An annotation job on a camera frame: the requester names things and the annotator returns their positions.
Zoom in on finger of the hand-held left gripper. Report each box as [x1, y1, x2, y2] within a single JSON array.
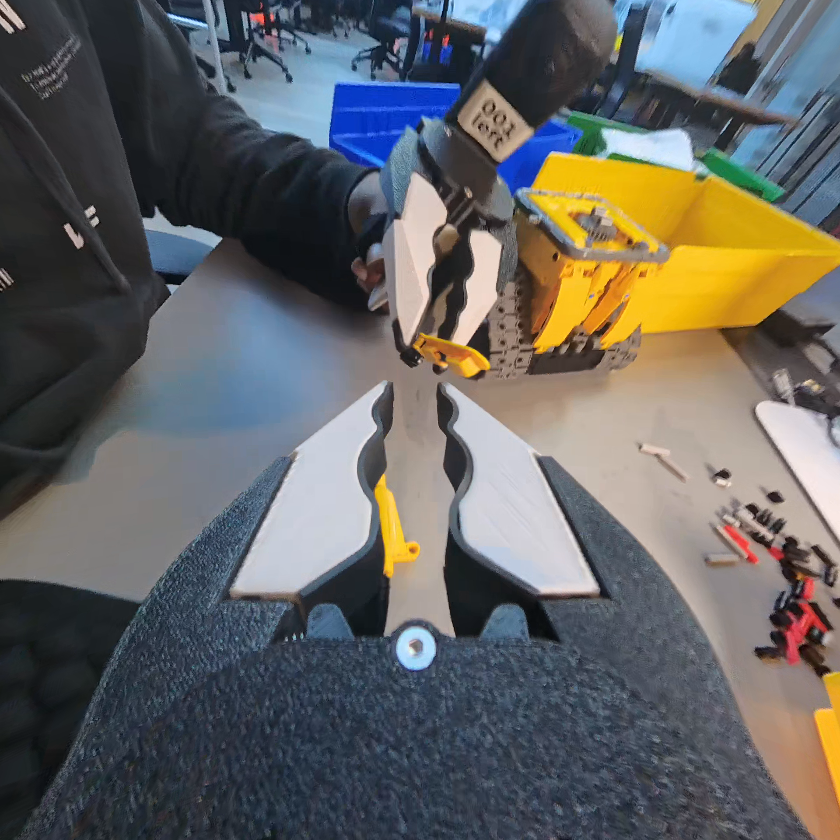
[[437, 226, 508, 353], [389, 171, 463, 366]]

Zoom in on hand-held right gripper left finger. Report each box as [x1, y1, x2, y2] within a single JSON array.
[[230, 381, 395, 605]]

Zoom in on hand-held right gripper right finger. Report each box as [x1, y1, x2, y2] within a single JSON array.
[[437, 384, 602, 602]]

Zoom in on yellow beam assembly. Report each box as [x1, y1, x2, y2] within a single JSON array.
[[414, 332, 492, 380]]

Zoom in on yellow wedge panel piece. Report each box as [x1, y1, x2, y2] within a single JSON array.
[[373, 473, 422, 580]]

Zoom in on yellow tracked toy robot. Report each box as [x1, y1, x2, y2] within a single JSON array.
[[486, 188, 670, 382]]

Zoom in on yellow parts bin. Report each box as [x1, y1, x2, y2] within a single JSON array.
[[814, 670, 840, 808]]

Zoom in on person's left forearm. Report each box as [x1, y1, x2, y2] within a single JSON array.
[[145, 79, 388, 309]]

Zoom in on blue plastic bin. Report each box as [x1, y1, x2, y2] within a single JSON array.
[[329, 82, 582, 191]]

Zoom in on white plastic sheet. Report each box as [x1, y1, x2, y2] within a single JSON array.
[[598, 125, 697, 172]]

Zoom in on background table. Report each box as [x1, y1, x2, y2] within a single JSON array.
[[630, 66, 802, 152]]

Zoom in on white storage box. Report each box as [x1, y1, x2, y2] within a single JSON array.
[[650, 0, 758, 86]]

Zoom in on green plastic bin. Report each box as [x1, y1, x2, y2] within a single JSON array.
[[565, 109, 788, 204]]

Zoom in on large yellow plastic bin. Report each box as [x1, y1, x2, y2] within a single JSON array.
[[532, 151, 840, 336]]

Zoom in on pile of small building parts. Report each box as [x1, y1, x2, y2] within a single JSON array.
[[640, 443, 840, 677]]

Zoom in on white stand base with leaflet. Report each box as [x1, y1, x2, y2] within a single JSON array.
[[755, 401, 840, 542]]

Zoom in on black quilted chair armrest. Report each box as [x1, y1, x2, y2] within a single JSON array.
[[0, 582, 143, 840]]

